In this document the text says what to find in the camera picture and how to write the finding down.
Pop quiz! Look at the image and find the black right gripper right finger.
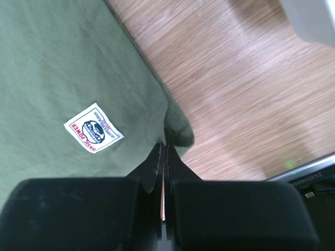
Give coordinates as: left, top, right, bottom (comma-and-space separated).
164, 146, 320, 250

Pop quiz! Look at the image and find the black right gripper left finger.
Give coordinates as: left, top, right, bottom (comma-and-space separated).
1, 144, 164, 250

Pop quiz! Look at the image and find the green tank top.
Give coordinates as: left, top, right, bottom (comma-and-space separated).
1, 1, 194, 204

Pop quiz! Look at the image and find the white plastic tray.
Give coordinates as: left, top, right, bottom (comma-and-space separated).
280, 0, 334, 48

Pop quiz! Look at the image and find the aluminium frame rail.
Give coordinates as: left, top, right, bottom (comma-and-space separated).
265, 152, 334, 182

